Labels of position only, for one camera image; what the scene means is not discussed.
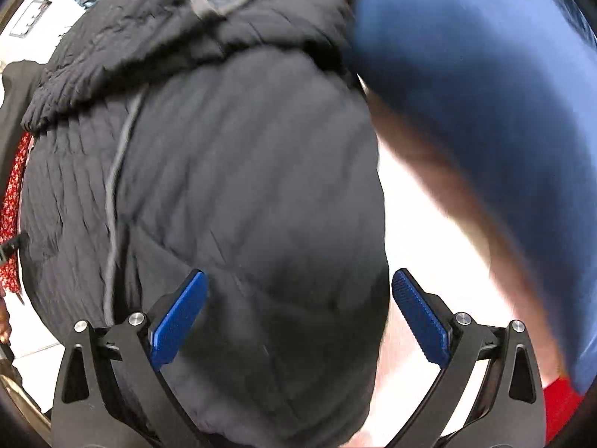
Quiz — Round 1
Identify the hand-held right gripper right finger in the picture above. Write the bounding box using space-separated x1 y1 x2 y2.
387 268 547 448

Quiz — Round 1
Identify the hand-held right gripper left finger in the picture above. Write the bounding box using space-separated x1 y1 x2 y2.
50 269 220 448

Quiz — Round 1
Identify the black quilted jacket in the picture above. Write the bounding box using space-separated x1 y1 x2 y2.
21 0 391 448

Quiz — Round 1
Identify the pink polka dot bedsheet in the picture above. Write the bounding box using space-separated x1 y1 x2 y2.
361 149 563 448

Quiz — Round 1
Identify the red floral cloth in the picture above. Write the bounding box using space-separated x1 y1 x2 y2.
0 131 36 293

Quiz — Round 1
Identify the navy blue cloth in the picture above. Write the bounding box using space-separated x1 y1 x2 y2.
345 0 597 395

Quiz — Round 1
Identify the black cloth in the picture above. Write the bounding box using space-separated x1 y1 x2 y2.
0 60 48 159

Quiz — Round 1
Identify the framed wall picture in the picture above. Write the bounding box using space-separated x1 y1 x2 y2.
8 0 62 39

